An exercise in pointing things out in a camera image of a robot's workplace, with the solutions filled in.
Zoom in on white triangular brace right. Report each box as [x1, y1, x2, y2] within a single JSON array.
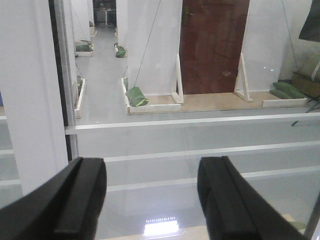
[[233, 52, 254, 103]]

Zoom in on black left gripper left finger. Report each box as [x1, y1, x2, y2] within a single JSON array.
[[0, 157, 107, 240]]

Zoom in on green sandbags at right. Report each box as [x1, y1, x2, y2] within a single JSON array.
[[269, 82, 305, 99]]

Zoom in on white partition panel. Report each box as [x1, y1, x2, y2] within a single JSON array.
[[127, 0, 183, 95]]

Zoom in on white framed sliding glass door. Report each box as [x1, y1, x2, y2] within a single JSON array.
[[54, 0, 320, 239]]

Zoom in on white triangular brace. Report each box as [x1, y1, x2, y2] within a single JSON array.
[[233, 52, 254, 103], [170, 53, 184, 105]]

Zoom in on brown wooden door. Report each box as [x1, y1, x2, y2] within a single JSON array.
[[179, 0, 250, 95]]

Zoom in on green sandbag near white panel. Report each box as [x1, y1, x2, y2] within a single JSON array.
[[125, 86, 150, 107]]

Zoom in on white triangular brace left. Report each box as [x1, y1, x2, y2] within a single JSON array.
[[170, 53, 184, 105]]

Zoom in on green sandbag far aisle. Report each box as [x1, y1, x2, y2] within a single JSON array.
[[115, 45, 127, 58]]

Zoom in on white wooden base frame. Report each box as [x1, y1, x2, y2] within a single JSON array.
[[120, 77, 184, 115]]

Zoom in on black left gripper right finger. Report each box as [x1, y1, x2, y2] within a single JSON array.
[[197, 156, 305, 240]]

